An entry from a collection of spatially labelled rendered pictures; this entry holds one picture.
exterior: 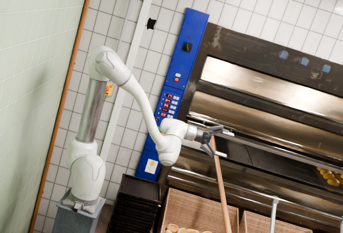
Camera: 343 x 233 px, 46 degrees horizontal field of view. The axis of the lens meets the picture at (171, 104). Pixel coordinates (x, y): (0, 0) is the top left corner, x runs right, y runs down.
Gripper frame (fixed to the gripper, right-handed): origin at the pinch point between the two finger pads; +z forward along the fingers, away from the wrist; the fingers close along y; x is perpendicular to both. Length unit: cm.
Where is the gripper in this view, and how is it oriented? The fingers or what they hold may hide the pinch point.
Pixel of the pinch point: (228, 145)
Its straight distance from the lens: 240.0
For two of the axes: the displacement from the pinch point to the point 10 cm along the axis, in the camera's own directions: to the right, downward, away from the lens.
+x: -0.5, 2.6, -9.7
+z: 9.5, 3.0, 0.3
